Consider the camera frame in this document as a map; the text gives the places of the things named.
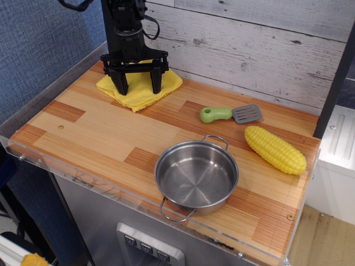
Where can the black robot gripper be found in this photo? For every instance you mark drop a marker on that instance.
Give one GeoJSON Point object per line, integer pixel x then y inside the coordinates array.
{"type": "Point", "coordinates": [139, 52]}

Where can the yellow cloth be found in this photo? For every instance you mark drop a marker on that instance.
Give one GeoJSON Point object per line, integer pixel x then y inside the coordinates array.
{"type": "Point", "coordinates": [140, 91]}

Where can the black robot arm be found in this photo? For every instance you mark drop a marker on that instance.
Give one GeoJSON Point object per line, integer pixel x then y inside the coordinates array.
{"type": "Point", "coordinates": [137, 11]}

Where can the green grey toy spatula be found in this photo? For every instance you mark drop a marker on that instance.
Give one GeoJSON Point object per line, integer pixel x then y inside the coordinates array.
{"type": "Point", "coordinates": [241, 115]}

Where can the stainless steel pot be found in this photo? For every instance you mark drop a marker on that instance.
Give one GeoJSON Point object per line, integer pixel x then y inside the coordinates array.
{"type": "Point", "coordinates": [196, 178]}

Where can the clear acrylic table guard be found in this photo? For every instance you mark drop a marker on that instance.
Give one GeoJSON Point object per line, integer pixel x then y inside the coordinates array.
{"type": "Point", "coordinates": [103, 157]}

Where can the yellow plastic toy corn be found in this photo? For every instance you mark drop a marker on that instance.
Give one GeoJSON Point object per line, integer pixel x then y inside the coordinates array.
{"type": "Point", "coordinates": [275, 150]}

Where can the silver button control panel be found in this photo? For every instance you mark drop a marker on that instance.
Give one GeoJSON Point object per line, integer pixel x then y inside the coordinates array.
{"type": "Point", "coordinates": [147, 246]}

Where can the yellow black object bottom left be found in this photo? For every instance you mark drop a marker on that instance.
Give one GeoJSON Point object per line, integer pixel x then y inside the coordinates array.
{"type": "Point", "coordinates": [27, 260]}

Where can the white metal side unit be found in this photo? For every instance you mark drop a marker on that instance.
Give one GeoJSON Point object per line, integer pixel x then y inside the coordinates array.
{"type": "Point", "coordinates": [331, 188]}

